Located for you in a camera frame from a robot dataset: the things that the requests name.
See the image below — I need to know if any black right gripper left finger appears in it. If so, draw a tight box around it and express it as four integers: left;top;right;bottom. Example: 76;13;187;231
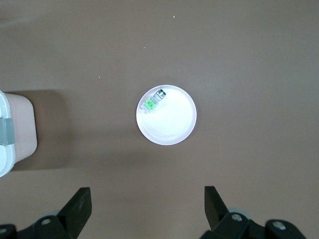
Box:
29;187;93;239

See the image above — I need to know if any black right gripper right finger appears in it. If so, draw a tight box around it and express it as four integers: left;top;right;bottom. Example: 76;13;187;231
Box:
201;186;265;239

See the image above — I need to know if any white lidded storage box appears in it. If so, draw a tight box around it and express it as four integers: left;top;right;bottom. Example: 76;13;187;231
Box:
0;89;38;178

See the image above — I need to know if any pink round plate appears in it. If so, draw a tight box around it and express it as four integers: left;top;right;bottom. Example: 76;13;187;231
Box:
136;85;197;146

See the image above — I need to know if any brown table mat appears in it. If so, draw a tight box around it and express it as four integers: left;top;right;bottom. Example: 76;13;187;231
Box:
0;0;319;239

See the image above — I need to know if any green switch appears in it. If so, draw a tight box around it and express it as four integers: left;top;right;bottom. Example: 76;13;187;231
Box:
140;88;167;114

